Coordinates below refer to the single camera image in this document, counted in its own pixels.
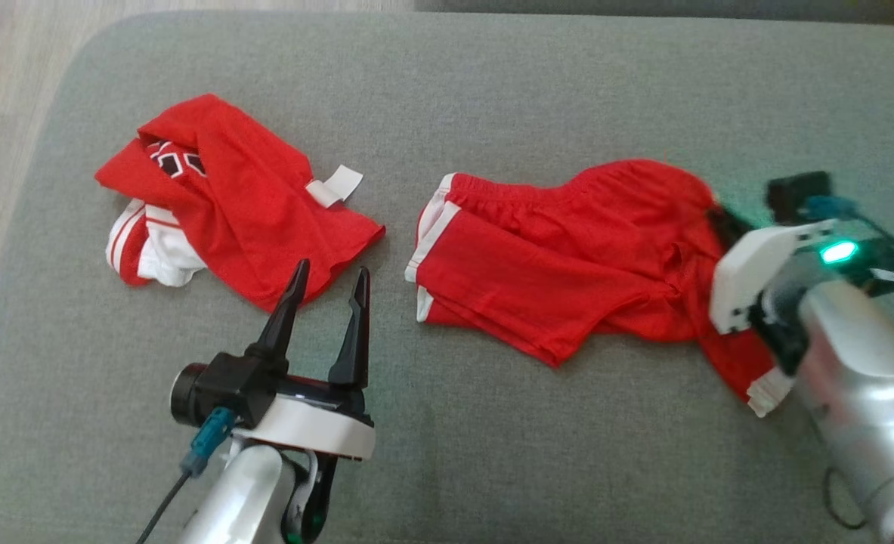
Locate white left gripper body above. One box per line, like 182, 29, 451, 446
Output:
237, 374, 377, 462

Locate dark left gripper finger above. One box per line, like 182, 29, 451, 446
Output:
246, 259, 311, 376
329, 267, 372, 389

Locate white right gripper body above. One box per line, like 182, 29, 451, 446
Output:
709, 218, 837, 335

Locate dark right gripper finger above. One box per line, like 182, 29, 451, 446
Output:
707, 205, 755, 249

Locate red white basketball jersey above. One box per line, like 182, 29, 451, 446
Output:
94, 93, 387, 313

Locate red white-trimmed shorts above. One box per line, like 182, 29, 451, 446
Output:
404, 158, 795, 418

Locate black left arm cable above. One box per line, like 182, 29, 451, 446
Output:
135, 467, 193, 544

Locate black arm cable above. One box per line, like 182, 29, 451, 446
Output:
135, 467, 193, 544
823, 467, 869, 530

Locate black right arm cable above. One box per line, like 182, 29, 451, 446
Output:
823, 467, 869, 530

